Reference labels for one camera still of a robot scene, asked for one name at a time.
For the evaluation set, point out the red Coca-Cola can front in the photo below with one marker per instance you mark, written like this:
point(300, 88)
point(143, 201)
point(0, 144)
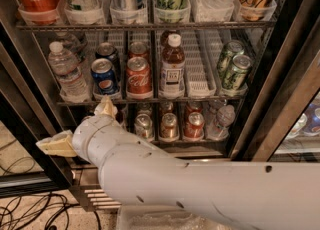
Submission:
point(138, 75)

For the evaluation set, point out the bottom shelf red can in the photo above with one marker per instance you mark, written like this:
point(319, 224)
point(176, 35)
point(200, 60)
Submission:
point(194, 126)

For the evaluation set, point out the dark Pepsi can behind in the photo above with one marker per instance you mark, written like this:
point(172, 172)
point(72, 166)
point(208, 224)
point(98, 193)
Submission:
point(108, 51)

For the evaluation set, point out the bottom shelf orange can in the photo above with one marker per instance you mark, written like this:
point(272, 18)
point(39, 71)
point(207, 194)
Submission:
point(168, 126)

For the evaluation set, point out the clear plastic bin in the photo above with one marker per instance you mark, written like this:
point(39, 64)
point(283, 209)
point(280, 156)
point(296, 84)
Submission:
point(162, 218)

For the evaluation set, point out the empty white plastic shelf tray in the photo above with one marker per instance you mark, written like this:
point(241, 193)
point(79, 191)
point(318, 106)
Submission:
point(199, 78)

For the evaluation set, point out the left glass fridge door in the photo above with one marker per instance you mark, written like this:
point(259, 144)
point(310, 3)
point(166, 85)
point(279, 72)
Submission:
point(24, 168)

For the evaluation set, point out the green can behind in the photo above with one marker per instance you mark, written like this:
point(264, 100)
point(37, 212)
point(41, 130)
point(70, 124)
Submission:
point(229, 50)

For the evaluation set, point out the blue Pepsi can front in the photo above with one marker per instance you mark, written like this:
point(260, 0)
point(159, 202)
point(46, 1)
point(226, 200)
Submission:
point(104, 76)

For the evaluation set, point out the red Coca-Cola can behind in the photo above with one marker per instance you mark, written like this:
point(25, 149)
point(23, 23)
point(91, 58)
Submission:
point(138, 49)

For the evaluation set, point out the top wire shelf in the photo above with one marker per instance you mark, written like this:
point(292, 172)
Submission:
point(147, 26)

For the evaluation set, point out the clear water bottle white cap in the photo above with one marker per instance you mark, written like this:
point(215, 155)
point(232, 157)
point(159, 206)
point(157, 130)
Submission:
point(68, 73)

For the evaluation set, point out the bottom shelf silver can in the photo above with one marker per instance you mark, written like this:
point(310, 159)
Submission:
point(143, 126)

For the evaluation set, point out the stainless fridge base grille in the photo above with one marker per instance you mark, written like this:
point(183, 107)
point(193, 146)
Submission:
point(86, 188)

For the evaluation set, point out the bottom shelf water bottle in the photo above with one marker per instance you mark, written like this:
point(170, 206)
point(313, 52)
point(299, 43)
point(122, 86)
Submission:
point(218, 127)

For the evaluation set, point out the wire shelf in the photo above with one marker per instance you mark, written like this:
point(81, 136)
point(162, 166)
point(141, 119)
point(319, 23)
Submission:
point(60, 102)
point(147, 26)

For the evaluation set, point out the middle wire shelf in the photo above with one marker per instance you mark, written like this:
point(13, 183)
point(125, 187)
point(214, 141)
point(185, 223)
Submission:
point(60, 102)

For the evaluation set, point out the red coca-cola can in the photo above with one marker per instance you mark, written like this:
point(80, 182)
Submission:
point(138, 49)
point(138, 75)

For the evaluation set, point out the green can front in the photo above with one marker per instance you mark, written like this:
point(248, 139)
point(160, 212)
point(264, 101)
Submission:
point(237, 72)

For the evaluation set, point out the brown iced tea bottle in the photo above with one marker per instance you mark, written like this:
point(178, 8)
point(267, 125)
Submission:
point(172, 68)

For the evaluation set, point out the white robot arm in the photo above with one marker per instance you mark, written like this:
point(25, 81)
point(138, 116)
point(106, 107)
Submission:
point(244, 195)

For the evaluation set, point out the brown tea bottle behind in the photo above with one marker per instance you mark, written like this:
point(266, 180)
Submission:
point(166, 35)

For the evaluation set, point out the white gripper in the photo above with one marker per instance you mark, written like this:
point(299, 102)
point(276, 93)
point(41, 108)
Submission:
point(87, 134)

